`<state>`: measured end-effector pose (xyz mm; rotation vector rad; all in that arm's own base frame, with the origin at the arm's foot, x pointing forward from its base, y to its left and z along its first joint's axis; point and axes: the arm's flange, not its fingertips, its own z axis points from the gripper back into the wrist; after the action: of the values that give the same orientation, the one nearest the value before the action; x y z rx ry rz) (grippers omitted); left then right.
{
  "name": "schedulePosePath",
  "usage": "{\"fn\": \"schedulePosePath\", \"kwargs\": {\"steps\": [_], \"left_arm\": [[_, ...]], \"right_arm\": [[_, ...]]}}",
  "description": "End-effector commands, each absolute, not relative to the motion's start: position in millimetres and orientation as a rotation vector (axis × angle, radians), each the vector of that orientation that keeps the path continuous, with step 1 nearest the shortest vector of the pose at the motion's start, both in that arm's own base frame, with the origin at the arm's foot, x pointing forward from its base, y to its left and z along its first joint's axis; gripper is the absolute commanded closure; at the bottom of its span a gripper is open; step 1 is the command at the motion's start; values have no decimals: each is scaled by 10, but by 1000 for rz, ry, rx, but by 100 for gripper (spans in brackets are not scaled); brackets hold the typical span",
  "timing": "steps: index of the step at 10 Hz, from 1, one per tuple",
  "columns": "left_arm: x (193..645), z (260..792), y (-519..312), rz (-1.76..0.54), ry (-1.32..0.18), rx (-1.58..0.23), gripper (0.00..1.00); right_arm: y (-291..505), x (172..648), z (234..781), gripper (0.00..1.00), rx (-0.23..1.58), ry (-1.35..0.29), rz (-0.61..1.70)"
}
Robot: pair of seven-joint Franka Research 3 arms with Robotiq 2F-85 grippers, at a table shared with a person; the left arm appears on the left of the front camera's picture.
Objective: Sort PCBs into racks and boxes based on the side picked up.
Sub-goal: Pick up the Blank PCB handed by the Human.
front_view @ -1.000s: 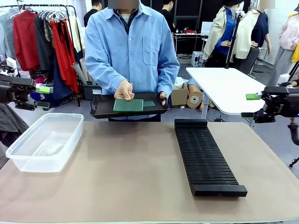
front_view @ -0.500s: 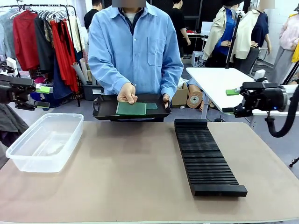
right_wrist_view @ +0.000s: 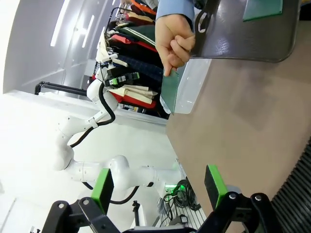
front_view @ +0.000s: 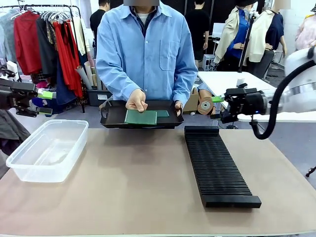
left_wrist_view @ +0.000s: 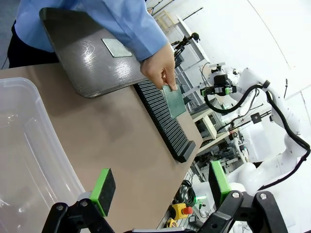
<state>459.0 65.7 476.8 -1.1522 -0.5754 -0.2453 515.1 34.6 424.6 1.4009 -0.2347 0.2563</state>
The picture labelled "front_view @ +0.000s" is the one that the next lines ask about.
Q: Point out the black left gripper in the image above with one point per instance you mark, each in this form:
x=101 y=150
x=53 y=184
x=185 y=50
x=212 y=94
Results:
x=17 y=95

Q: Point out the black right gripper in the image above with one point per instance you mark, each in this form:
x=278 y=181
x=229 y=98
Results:
x=247 y=102

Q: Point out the green PCB board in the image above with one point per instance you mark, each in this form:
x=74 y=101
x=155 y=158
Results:
x=163 y=113
x=142 y=117

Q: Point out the black plastic tray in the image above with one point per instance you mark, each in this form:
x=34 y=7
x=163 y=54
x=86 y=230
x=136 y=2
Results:
x=113 y=118

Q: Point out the person's right forearm blue sleeve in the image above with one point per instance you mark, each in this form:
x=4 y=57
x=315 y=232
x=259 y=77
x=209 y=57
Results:
x=113 y=76

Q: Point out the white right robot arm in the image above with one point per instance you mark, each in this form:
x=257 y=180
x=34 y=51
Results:
x=300 y=96

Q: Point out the person's left forearm blue sleeve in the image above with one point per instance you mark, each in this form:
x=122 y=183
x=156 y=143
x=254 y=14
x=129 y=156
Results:
x=186 y=84

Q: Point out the person's left hand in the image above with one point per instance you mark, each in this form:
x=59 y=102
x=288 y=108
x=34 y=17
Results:
x=178 y=108

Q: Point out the person's right hand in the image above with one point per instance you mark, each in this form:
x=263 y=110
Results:
x=137 y=101

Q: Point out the brown paper roll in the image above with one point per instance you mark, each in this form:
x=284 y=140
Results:
x=205 y=103

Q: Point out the blue denim hanging garment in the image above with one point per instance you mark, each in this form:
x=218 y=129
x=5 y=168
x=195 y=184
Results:
x=64 y=86

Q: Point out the cardboard box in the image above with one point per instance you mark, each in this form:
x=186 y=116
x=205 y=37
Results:
x=191 y=101

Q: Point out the white work table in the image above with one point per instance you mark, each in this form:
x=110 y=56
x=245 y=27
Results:
x=222 y=81

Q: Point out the grey jacket on chair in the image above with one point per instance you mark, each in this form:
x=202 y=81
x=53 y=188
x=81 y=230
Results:
x=12 y=130

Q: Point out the white plastic crate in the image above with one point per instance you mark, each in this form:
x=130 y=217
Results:
x=208 y=61

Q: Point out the red hanging dress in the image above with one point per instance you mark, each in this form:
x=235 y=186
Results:
x=66 y=59

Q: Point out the dark grey storage bin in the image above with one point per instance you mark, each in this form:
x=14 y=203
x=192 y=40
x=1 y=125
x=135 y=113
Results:
x=95 y=97

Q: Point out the beige paper rolls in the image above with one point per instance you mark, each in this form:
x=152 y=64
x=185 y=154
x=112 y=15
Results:
x=86 y=74

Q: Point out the clear plastic storage box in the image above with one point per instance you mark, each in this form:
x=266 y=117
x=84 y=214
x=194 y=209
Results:
x=47 y=153

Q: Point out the black hanging jacket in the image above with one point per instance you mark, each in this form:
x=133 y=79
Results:
x=47 y=49

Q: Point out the black slotted PCB rack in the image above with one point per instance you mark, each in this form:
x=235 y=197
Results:
x=217 y=163

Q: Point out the red hanging shirt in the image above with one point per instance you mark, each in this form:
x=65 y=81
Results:
x=26 y=42

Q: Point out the black tripod pole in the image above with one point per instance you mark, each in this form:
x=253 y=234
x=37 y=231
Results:
x=247 y=42

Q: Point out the mannequin beige jacket blue shirt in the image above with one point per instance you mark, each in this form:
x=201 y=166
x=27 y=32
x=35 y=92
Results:
x=233 y=37

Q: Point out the cream hanging garment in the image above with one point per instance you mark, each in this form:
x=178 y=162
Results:
x=80 y=37

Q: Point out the grey hanging garment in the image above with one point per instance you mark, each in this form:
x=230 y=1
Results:
x=7 y=34

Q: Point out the bystander in black clothes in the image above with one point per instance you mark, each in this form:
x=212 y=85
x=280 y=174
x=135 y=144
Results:
x=197 y=29

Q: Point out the person torso blue shirt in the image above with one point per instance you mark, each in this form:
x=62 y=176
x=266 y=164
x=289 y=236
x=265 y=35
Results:
x=148 y=49

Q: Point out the mannequin cream and navy top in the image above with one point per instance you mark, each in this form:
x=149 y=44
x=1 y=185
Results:
x=269 y=32

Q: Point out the bystander in black shirt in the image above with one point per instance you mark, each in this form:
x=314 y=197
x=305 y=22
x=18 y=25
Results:
x=96 y=22

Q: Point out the black metal clothes rack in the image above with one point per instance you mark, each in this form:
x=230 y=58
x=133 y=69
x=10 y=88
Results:
x=74 y=10

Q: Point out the black tripod foot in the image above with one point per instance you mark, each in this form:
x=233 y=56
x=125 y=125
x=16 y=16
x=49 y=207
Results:
x=311 y=171

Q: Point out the mannequin pink garment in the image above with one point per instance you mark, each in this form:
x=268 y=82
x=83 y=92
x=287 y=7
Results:
x=306 y=32

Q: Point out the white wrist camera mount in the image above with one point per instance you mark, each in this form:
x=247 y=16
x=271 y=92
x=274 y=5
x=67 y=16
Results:
x=240 y=82

